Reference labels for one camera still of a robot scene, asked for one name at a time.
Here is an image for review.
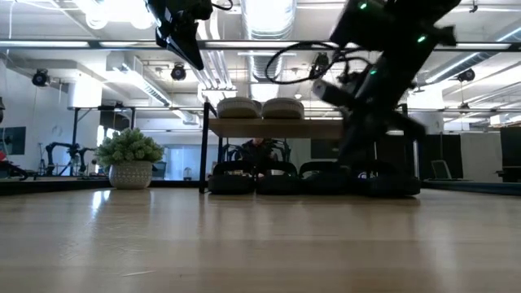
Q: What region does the wooden shelf black frame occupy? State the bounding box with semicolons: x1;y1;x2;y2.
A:
199;98;420;195

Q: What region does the green plant in white pot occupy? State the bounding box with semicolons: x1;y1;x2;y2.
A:
94;127;165;190

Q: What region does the grey chair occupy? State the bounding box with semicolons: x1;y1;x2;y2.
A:
430;159;465;182

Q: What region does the black ceiling spotlight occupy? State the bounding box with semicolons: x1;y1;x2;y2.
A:
170;63;187;81
309;51;331;81
456;68;476;84
31;68;50;88

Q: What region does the small black slide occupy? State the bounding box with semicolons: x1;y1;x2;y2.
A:
208;160;256;195
256;161;301;195

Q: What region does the dark wall panel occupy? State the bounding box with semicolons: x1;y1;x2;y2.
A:
0;126;27;156

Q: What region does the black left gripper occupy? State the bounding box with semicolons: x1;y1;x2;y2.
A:
144;0;215;71

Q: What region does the large dark slide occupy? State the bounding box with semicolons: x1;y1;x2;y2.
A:
349;160;422;198
299;160;352;195

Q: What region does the black table frame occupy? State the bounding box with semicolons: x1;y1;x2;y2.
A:
0;177;521;197

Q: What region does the light grey slide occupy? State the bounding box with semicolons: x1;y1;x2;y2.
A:
216;96;263;120
261;97;305;120

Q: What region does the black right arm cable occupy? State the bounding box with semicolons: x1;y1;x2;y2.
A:
265;40;367;85

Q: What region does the black overhead rig bar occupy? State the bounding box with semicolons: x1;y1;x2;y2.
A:
0;38;521;52

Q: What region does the black background metal frame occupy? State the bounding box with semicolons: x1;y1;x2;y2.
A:
67;104;138;132

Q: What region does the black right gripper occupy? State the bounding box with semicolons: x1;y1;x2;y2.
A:
339;101;427;163

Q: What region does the person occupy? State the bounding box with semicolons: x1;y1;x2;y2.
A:
240;138;278;164

